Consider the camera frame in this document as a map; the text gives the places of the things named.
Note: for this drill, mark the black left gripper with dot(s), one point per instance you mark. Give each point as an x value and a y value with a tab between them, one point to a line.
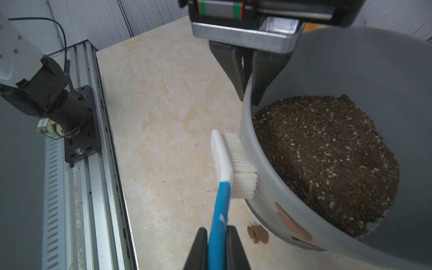
272	28

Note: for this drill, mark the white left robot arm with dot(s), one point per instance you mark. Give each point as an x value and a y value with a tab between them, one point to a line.
36	84

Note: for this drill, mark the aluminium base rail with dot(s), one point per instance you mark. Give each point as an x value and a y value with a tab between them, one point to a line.
85	217

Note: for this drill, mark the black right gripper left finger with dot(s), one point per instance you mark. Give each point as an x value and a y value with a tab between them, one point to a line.
198	255

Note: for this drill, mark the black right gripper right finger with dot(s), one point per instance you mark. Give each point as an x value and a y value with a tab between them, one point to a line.
236	258

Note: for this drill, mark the grey ceramic plant pot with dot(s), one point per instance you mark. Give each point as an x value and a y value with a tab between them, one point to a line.
342	140

